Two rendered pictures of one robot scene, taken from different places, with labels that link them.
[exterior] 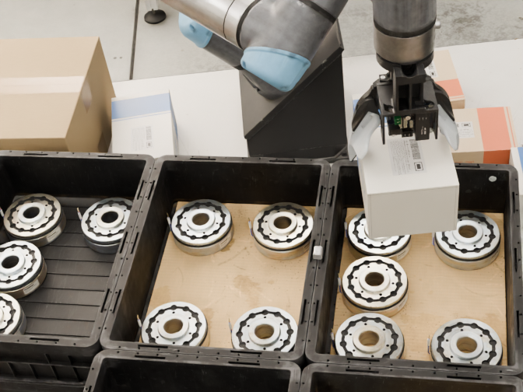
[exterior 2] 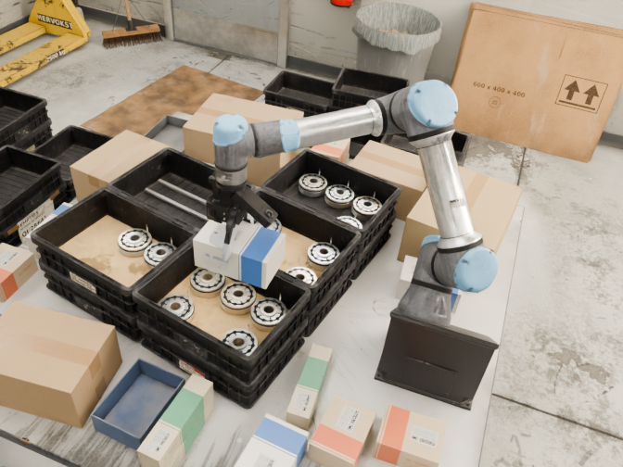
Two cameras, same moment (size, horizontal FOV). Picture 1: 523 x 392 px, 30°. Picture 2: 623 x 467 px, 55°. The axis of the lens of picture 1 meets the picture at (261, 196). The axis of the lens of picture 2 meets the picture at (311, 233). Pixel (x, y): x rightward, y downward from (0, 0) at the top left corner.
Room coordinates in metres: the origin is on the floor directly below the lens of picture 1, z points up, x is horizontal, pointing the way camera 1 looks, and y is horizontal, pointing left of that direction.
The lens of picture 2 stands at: (1.39, -1.26, 2.14)
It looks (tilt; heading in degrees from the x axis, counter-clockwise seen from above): 41 degrees down; 103
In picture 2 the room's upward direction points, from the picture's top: 6 degrees clockwise
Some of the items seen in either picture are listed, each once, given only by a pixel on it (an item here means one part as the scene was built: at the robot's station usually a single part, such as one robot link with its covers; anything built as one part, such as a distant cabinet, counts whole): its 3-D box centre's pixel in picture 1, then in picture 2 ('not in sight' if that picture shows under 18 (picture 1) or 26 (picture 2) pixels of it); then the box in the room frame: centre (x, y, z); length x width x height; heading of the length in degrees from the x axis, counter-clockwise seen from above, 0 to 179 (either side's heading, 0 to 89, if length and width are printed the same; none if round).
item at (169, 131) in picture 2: not in sight; (172, 139); (0.30, 0.70, 0.73); 0.27 x 0.20 x 0.05; 88
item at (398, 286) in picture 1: (374, 281); (238, 295); (0.94, -0.15, 0.86); 0.10 x 0.10 x 0.01
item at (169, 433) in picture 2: not in sight; (177, 421); (0.94, -0.54, 0.79); 0.24 x 0.06 x 0.06; 83
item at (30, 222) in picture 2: not in sight; (39, 223); (-0.16, 0.32, 0.41); 0.31 x 0.02 x 0.16; 86
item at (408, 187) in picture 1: (402, 160); (240, 249); (0.97, -0.20, 1.09); 0.20 x 0.12 x 0.09; 176
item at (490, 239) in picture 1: (467, 234); (238, 344); (1.01, -0.32, 0.86); 0.10 x 0.10 x 0.01
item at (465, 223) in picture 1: (467, 232); (238, 342); (1.01, -0.32, 0.86); 0.05 x 0.05 x 0.01
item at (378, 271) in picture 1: (374, 279); (238, 294); (0.94, -0.15, 0.86); 0.05 x 0.05 x 0.01
